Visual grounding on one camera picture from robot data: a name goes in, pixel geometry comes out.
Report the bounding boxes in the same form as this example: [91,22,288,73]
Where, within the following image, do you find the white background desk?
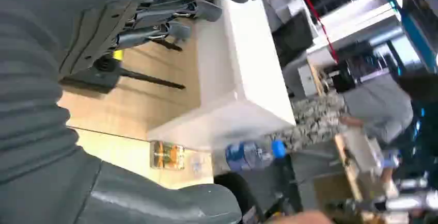
[305,0,401,67]

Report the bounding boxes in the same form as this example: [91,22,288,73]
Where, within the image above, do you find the red strap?
[295,0,340,63]

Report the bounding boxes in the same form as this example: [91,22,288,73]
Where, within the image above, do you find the wooden card box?
[333,126,400,224]

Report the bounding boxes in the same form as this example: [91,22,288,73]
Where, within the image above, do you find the clear water bottle blue cap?
[224,139,288,172]

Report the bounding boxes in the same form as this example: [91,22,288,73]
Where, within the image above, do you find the blue metal frame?
[381,0,438,73]

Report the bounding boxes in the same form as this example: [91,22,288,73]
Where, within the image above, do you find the person's hand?
[269,210,333,224]

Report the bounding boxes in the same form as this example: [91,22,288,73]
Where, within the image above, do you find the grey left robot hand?
[0,0,273,224]

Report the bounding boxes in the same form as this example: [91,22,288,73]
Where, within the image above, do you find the person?
[338,72,438,150]

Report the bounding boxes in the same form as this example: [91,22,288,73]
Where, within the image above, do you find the white box-shaped desk partition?
[147,0,296,151]

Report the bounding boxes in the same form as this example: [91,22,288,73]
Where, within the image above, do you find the black monitor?
[271,8,316,68]

